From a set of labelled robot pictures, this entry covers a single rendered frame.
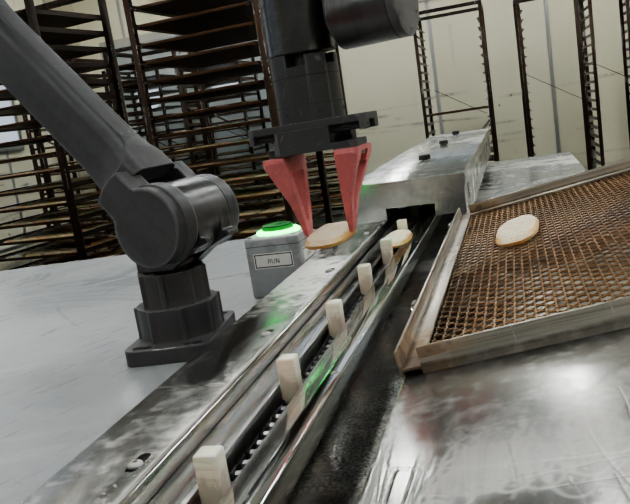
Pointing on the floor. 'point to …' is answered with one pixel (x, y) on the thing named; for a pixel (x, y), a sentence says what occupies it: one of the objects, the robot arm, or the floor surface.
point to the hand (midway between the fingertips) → (329, 224)
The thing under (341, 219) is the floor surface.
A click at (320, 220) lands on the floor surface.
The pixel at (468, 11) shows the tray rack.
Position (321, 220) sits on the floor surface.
